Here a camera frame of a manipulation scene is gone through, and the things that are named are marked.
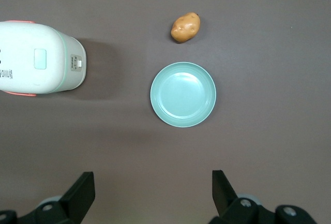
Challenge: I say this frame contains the mint green plate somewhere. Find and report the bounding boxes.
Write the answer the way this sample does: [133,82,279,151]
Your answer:
[149,61,217,128]

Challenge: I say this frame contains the brown potato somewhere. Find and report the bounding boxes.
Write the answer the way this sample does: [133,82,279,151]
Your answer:
[170,12,201,44]

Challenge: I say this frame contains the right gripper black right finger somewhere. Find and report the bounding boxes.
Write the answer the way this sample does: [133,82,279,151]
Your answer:
[208,170,318,224]

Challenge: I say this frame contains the brown table mat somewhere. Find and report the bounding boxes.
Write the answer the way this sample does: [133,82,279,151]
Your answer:
[0,0,331,224]

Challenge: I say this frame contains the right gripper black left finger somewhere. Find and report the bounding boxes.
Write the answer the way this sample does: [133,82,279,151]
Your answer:
[0,171,96,224]

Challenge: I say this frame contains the cream rice cooker orange handle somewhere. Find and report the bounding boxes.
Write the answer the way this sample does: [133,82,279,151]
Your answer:
[0,20,87,97]

